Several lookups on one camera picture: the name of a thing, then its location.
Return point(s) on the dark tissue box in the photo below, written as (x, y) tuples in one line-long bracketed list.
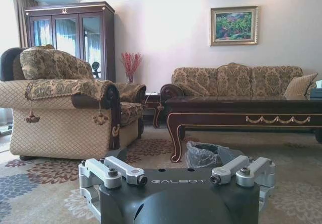
[(315, 91)]

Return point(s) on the beige sofa cushion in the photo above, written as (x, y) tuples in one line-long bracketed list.
[(299, 85)]

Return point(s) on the patterned three-seat sofa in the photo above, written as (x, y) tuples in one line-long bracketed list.
[(234, 81)]

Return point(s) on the floral brown armchair cushion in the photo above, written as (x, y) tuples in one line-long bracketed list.
[(55, 63)]

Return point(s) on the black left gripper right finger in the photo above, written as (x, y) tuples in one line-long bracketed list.
[(247, 171)]

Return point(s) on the dark wooden glass cabinet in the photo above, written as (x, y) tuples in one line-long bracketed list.
[(105, 40)]

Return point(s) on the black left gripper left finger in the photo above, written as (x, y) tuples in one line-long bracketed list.
[(115, 169)]

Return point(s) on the dark wooden side table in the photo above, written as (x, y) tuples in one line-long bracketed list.
[(152, 105)]

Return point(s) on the dark wooden coffee table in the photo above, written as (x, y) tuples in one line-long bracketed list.
[(239, 110)]

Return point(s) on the brown curtain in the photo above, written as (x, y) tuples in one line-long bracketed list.
[(23, 1)]

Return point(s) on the trash bin with plastic bag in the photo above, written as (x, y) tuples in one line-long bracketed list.
[(201, 154)]

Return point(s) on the floral patterned rug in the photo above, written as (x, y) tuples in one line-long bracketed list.
[(37, 183)]

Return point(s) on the dark upholstered chair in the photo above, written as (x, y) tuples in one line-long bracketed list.
[(8, 63)]

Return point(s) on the vase with red flowers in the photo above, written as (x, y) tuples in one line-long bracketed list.
[(130, 63)]

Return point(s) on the gold framed landscape painting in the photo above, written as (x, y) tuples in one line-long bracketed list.
[(234, 25)]

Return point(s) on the patterned beige armchair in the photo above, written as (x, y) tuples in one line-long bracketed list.
[(60, 123)]

